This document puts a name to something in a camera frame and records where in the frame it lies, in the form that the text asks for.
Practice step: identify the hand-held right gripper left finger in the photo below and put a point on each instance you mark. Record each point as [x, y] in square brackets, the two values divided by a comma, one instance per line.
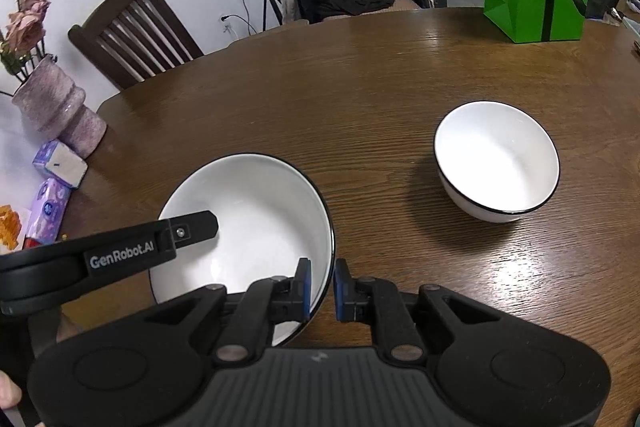
[304, 289]

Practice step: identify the white wall socket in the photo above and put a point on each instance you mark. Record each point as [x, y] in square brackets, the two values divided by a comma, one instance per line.
[228, 27]

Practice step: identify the green snack box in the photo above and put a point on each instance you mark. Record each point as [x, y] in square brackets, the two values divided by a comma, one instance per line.
[7, 227]

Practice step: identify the white purple tissue cube pack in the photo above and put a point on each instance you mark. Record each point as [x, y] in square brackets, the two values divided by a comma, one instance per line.
[65, 167]

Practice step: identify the purple ceramic vase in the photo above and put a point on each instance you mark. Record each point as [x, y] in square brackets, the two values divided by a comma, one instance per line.
[55, 107]

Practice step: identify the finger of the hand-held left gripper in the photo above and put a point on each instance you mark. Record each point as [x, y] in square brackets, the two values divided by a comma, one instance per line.
[195, 229]

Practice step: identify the person's left hand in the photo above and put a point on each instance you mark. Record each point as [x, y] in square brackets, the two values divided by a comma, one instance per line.
[9, 393]

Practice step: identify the small white black-rimmed bowl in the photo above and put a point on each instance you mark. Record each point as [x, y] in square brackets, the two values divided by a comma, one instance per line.
[495, 157]

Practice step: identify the large white black-rimmed bowl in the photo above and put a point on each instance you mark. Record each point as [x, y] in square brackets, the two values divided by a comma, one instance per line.
[250, 207]

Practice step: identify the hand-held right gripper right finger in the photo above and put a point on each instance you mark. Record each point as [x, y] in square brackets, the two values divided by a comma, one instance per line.
[342, 292]

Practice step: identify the purple soft tissue pack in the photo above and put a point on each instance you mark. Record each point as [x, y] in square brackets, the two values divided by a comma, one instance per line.
[47, 212]

